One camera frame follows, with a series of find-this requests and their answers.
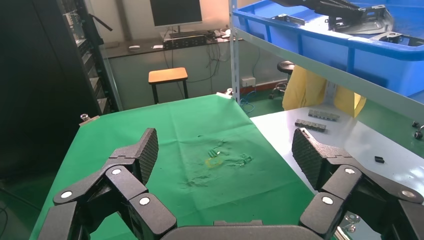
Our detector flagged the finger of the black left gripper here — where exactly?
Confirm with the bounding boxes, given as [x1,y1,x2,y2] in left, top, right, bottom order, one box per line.
[271,0,369,19]

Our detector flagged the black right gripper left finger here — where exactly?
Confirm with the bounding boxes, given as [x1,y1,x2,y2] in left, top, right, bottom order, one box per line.
[37,127,177,240]

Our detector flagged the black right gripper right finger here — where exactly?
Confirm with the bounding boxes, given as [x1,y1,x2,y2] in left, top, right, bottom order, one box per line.
[291,127,424,240]

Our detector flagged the grey sheet metal bracket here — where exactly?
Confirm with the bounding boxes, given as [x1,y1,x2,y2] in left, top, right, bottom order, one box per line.
[326,4,396,36]

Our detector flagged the shiny metal clamp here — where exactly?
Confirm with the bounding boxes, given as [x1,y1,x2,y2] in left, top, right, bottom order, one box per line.
[339,213,362,234]

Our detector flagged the blue plastic bin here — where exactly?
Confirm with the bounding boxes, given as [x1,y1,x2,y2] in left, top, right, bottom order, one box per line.
[231,0,424,99]

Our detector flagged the grey connector strip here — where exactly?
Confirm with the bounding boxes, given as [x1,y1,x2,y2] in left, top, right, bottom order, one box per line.
[294,119,328,133]
[307,109,341,122]

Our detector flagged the black round swivel stool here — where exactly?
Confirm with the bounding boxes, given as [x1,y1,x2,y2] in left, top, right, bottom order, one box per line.
[268,60,296,100]

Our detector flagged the metal table clamp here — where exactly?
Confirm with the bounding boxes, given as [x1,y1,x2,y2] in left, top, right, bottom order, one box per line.
[78,113,101,127]

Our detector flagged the green table cloth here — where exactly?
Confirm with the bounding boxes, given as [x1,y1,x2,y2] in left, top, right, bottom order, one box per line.
[29,93,316,240]

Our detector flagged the yellow cloth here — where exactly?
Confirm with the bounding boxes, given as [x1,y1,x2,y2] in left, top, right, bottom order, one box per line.
[282,65,368,119]

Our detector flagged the wooden top stool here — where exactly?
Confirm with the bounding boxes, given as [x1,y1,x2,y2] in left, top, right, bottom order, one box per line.
[148,67,190,105]

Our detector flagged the black server rack cabinet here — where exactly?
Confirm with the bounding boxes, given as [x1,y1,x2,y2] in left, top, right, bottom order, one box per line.
[0,0,120,181]

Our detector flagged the white table corner clip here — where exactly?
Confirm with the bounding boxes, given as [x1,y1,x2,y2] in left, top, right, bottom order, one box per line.
[216,88,234,100]

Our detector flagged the black rack device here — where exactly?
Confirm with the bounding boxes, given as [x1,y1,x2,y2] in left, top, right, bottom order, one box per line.
[162,33,209,51]

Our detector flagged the black computer monitor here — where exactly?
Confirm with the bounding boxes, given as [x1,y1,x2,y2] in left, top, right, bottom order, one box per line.
[149,0,204,28]

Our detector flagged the dark metal bracket part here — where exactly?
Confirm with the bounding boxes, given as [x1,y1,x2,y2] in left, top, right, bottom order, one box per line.
[271,13,306,27]

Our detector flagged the metal bracket with round hole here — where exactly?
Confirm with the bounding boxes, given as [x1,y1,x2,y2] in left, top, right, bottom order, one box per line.
[370,30,424,47]

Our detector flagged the black hanging cable bundle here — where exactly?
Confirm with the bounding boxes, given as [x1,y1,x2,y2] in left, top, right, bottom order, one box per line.
[205,41,223,85]

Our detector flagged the blue cable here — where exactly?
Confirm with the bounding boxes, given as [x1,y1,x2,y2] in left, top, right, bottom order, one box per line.
[239,91,258,115]

